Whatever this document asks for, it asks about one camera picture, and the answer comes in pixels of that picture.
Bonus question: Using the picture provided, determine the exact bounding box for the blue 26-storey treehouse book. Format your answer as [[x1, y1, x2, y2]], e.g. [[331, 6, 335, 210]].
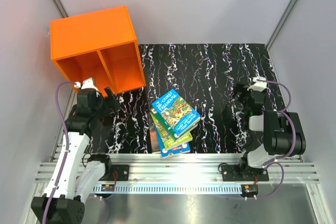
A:
[[152, 89, 201, 138]]

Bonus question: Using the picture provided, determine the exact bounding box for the lime green treehouse book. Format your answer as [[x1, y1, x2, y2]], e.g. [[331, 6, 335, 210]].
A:
[[150, 113, 193, 151]]

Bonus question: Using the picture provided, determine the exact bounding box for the blue bottom treehouse book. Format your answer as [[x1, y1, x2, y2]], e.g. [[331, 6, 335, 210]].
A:
[[157, 133, 191, 158]]

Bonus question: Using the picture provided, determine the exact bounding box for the dark green treehouse book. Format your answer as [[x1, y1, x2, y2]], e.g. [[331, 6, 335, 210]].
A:
[[150, 108, 177, 141]]

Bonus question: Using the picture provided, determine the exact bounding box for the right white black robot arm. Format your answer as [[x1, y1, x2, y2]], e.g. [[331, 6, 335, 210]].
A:
[[233, 77, 307, 181]]

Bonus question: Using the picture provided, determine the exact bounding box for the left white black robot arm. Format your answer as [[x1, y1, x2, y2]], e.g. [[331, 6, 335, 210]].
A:
[[31, 87, 120, 223]]

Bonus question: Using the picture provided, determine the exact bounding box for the orange two-compartment shelf box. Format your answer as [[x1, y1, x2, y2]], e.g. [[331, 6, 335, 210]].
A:
[[50, 6, 146, 96]]

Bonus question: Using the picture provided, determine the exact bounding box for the dark tale of two cities book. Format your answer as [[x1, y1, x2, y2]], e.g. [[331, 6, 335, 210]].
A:
[[149, 115, 160, 154]]

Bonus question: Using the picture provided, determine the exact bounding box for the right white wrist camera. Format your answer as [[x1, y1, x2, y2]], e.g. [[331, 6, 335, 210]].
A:
[[247, 77, 267, 92]]

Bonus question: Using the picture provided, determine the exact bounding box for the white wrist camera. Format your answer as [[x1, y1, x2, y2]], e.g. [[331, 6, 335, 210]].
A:
[[73, 78, 98, 91], [247, 77, 267, 92]]

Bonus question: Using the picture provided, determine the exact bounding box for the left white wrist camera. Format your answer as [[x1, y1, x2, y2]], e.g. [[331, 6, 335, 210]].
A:
[[73, 78, 98, 91]]

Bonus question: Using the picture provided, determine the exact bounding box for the aluminium mounting rail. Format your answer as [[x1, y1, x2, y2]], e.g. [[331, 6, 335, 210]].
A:
[[34, 153, 321, 185]]

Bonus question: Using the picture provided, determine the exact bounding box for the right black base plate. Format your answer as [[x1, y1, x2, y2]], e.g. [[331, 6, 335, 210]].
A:
[[218, 163, 269, 182]]

